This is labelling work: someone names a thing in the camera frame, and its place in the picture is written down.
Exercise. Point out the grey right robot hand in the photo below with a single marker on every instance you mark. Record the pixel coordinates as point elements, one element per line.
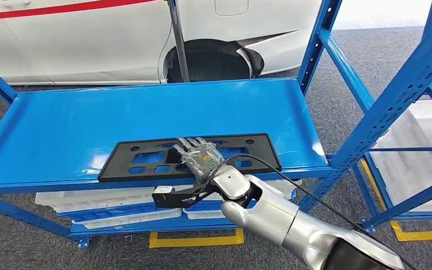
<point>201,158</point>

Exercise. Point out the black plastic plate frame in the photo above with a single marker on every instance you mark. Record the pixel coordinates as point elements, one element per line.
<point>115,167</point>

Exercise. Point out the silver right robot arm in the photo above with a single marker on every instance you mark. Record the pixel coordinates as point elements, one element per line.
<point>275,220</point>

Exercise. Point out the yellow floor tape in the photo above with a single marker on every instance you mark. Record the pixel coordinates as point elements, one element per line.
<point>197,242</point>
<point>417,235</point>

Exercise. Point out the grey metal pole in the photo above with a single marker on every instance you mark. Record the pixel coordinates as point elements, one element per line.
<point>178,44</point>

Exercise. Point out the white car with red stripe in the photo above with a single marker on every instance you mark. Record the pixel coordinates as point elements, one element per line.
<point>89,44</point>

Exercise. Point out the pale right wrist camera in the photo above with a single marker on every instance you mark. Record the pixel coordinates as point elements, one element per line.
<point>163,189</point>

